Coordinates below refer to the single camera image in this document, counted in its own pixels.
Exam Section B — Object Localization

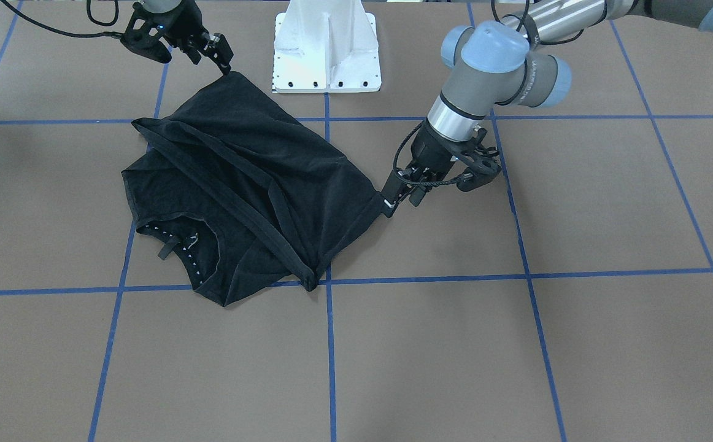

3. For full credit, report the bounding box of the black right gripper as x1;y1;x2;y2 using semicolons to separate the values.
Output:
120;1;234;76

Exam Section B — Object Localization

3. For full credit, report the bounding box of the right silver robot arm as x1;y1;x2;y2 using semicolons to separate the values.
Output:
119;1;234;76

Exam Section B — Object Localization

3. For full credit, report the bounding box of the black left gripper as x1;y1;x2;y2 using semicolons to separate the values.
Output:
381;120;503;218

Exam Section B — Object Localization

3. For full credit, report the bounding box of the black graphic t-shirt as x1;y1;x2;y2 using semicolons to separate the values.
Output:
121;72;385;306

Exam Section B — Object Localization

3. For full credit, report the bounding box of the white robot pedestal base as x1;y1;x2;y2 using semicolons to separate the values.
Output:
272;1;382;93

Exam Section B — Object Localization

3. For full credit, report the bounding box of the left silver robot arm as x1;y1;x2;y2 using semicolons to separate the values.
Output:
381;1;713;217

